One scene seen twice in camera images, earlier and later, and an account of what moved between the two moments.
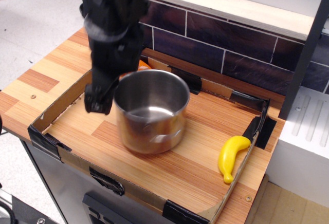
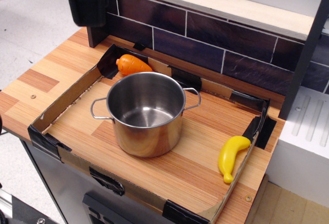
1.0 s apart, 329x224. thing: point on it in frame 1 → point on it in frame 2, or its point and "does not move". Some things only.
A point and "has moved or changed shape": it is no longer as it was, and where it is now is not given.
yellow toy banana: [227, 153] does not move
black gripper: [109, 59] → [89, 8]
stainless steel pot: [150, 108] has moved or changed shape
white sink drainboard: [307, 124] does not move
